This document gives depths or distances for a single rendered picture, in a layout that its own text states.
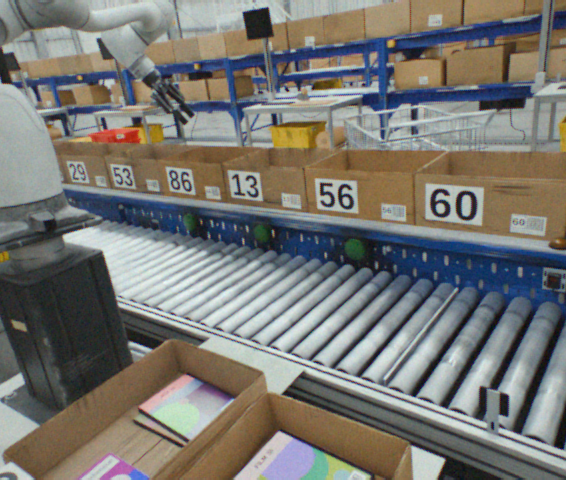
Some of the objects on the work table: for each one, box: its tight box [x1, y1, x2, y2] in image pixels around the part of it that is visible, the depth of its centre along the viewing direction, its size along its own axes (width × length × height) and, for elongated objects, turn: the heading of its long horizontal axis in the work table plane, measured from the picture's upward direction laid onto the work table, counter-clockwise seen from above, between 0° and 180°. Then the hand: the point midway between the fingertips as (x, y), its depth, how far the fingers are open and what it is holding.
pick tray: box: [1, 338, 268, 480], centre depth 93 cm, size 28×38×10 cm
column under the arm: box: [0, 242, 143, 425], centre depth 112 cm, size 26×26×33 cm
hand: (184, 114), depth 204 cm, fingers open, 5 cm apart
